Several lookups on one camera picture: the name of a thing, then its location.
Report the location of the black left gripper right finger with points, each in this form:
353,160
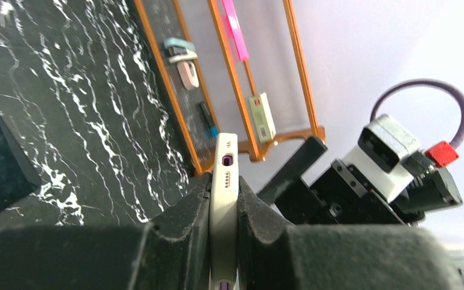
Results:
276,254

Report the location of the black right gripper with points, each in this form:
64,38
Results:
341,195

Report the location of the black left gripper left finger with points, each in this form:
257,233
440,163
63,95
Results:
169,252

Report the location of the beige cased smartphone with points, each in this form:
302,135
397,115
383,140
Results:
223,213

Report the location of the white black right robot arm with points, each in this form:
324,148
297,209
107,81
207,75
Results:
431,189

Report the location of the white red small box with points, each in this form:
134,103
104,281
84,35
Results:
262,116

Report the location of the black blue marker pen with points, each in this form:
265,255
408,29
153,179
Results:
208,119

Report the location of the small pink eraser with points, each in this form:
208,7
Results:
188,74

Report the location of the pink flat box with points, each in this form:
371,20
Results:
235,29

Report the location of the blue grey small item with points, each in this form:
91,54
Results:
179,50

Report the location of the orange wooden tiered shelf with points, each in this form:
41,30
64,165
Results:
225,82

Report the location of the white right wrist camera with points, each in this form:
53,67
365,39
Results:
381,148

